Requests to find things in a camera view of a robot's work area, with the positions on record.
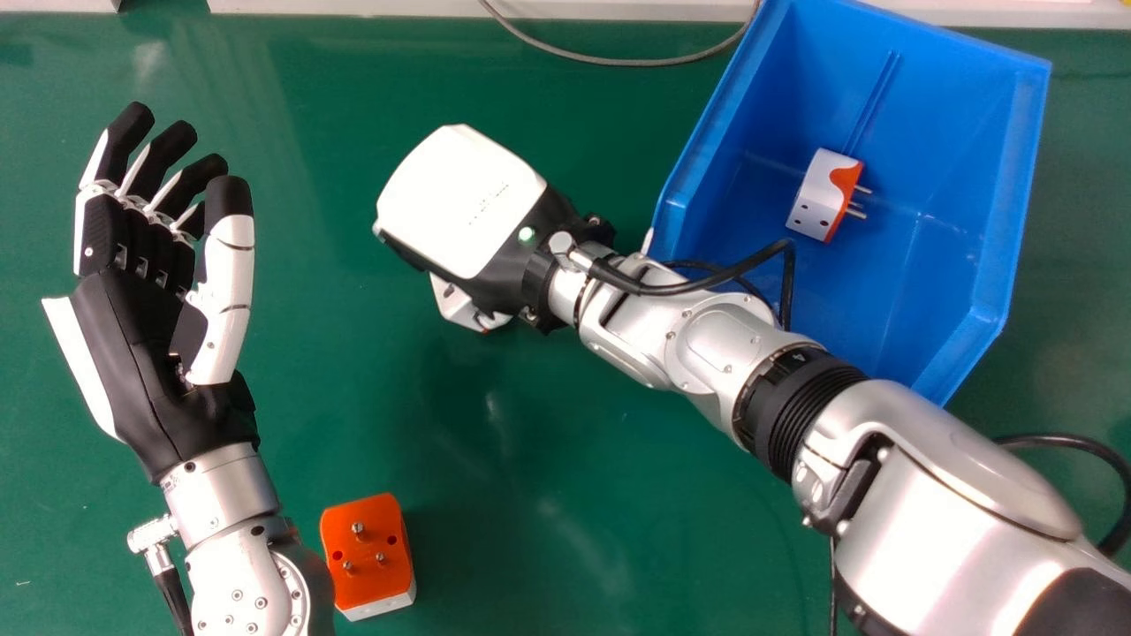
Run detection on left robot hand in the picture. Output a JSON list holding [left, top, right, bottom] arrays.
[[42, 102, 262, 486]]

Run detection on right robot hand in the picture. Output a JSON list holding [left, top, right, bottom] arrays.
[[373, 124, 618, 337]]

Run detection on blue plastic bin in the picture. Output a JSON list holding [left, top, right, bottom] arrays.
[[649, 0, 1053, 408]]

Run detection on grey cable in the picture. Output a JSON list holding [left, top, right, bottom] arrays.
[[477, 0, 763, 69]]

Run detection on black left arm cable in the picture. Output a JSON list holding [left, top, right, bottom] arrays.
[[126, 516, 196, 636]]

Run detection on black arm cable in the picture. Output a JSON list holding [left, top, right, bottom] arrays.
[[126, 516, 196, 636], [574, 238, 797, 333]]

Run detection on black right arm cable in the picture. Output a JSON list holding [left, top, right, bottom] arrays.
[[574, 238, 797, 333]]

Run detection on black cable loop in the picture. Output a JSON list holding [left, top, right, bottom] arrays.
[[994, 432, 1131, 558]]

